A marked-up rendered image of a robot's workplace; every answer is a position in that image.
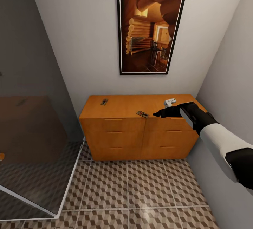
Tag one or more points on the cabinet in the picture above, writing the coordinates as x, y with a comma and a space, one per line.
115, 132

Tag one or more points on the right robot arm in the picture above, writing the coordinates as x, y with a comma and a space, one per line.
233, 155

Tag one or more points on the shower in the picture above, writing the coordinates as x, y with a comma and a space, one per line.
37, 206

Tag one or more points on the mousetrap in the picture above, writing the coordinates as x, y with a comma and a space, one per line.
104, 101
142, 114

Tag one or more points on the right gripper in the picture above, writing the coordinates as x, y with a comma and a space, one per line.
164, 113

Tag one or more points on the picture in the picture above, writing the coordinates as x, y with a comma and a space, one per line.
147, 31

